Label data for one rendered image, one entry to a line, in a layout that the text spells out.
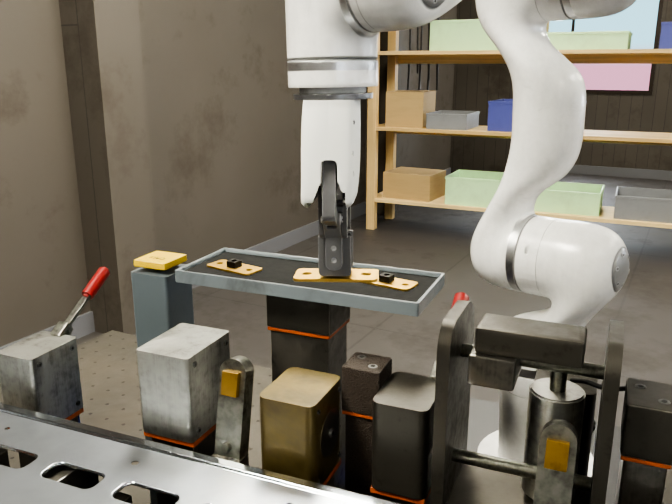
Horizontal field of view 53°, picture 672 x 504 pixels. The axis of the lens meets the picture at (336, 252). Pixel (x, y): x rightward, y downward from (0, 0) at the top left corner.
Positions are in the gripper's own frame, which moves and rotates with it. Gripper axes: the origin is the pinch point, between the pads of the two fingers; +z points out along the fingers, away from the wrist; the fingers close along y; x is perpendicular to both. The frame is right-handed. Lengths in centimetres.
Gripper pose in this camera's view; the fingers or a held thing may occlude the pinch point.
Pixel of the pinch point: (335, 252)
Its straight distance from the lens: 67.6
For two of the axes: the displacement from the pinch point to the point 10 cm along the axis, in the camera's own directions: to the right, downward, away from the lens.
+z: 0.2, 9.7, 2.5
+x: 10.0, 0.1, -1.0
